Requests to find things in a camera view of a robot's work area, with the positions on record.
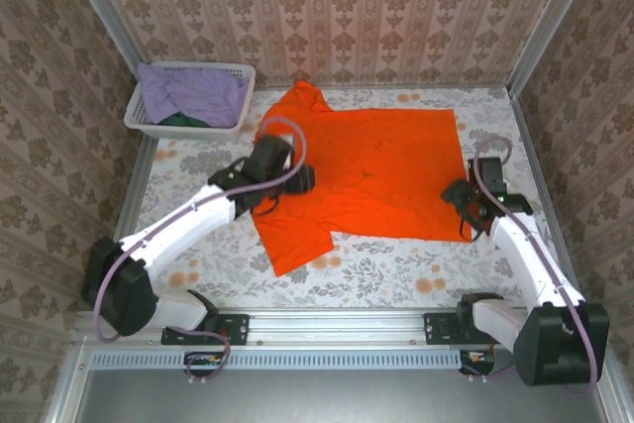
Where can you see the orange t-shirt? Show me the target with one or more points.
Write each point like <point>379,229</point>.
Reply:
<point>386,170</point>

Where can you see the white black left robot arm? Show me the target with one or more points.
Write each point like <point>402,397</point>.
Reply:
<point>173,230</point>

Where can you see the white plastic laundry basket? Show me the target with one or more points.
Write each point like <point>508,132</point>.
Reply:
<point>198,135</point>

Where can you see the white floral tablecloth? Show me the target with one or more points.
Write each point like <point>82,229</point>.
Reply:
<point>371,274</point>

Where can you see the purple t-shirt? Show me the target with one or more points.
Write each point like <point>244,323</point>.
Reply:
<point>198,96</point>

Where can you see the green t-shirt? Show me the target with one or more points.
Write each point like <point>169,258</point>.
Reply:
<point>180,121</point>

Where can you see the grey metal panel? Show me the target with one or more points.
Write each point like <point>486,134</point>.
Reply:
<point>322,398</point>

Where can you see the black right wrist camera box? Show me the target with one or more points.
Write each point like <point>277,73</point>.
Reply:
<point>488,173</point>

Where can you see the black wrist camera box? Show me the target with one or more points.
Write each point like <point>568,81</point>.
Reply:
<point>488,173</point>
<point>270,153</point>

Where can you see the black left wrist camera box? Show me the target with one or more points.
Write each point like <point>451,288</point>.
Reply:
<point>270,153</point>

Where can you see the aluminium table side rail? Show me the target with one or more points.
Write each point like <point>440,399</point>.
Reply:
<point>141,185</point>
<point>524,121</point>

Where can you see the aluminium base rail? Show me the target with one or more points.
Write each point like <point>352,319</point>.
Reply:
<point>337,326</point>

